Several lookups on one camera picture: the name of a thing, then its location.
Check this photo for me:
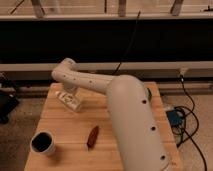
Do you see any white plastic bottle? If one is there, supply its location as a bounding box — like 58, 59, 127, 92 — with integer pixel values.
55, 91, 81, 112

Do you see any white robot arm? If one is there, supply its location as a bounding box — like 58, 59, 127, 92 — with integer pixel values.
51, 58, 173, 171

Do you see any green ceramic bowl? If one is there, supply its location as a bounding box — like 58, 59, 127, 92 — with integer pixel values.
146, 88, 152, 102

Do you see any brown elongated food piece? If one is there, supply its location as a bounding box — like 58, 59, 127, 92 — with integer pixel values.
87, 126, 99, 149

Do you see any white cup with dark inside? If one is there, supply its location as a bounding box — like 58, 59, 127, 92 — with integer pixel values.
30, 132, 56, 156

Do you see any black object at left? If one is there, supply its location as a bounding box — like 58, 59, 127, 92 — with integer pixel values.
0, 72, 19, 124

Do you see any blue box on floor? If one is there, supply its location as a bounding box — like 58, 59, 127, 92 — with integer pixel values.
166, 110, 184, 127

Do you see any black cable at window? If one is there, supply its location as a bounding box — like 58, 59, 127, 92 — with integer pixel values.
110, 9, 142, 77

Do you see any black cable on floor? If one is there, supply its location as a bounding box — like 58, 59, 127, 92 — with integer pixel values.
172, 74, 208, 171

